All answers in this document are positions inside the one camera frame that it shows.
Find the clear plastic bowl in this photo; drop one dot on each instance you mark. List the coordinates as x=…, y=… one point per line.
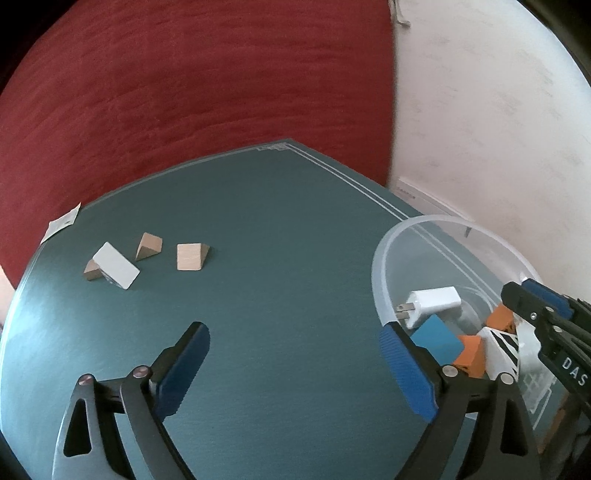
x=436, y=251

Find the white power adapter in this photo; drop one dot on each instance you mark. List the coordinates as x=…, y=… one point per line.
x=421, y=304

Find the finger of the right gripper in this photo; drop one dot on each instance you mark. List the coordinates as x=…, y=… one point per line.
x=531, y=309
x=575, y=310

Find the small wooden wedge block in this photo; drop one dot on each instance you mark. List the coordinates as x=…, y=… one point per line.
x=149, y=245

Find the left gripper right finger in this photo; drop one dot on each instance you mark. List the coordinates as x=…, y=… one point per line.
x=502, y=445

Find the orange striped wedge block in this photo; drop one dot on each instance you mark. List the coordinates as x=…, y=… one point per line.
x=472, y=359

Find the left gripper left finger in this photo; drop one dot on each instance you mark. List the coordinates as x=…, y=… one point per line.
x=89, y=444

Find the brown rectangular wooden block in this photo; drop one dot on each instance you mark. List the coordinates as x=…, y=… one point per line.
x=92, y=271

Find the light wooden wedge block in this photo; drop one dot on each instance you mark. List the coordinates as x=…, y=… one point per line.
x=191, y=256

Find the white screw lid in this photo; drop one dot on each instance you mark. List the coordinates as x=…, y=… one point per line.
x=529, y=348

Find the white paper leaflet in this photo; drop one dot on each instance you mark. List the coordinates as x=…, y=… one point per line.
x=64, y=221

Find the green table mat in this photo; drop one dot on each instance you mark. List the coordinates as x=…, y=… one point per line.
x=294, y=384

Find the blue block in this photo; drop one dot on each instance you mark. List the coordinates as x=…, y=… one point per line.
x=439, y=340

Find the red quilted blanket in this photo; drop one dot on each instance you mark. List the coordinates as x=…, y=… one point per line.
x=117, y=90

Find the grey striped triangle block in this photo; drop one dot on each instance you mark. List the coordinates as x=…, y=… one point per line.
x=501, y=352

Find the white striped triangle block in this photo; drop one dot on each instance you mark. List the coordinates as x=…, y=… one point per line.
x=115, y=267

